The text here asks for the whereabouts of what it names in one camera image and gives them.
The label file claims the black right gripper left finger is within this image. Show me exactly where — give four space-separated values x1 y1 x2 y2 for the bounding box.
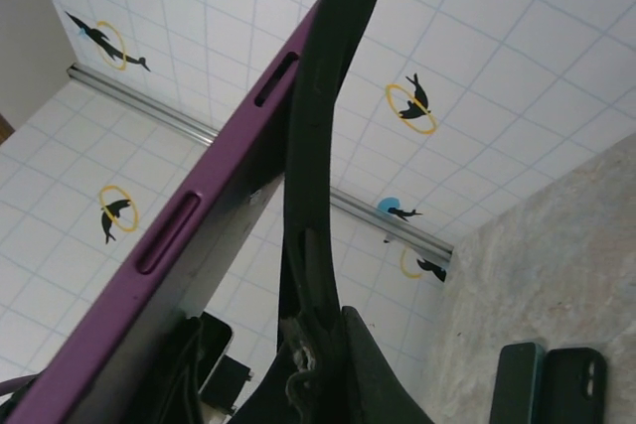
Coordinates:
233 344 302 424

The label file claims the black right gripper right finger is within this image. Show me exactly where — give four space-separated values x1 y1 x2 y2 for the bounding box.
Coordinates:
342 307 434 424

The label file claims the black smartphone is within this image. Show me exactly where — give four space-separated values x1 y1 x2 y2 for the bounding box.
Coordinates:
489 343 548 424
0 0 323 424

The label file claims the black phone case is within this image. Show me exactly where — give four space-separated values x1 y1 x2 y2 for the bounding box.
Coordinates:
274 0 385 346
536 347 608 424

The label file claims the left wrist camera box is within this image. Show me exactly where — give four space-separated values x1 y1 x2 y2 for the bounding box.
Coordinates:
198 313 235 375

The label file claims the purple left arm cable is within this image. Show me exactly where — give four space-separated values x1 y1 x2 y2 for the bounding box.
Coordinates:
0 374 39 398

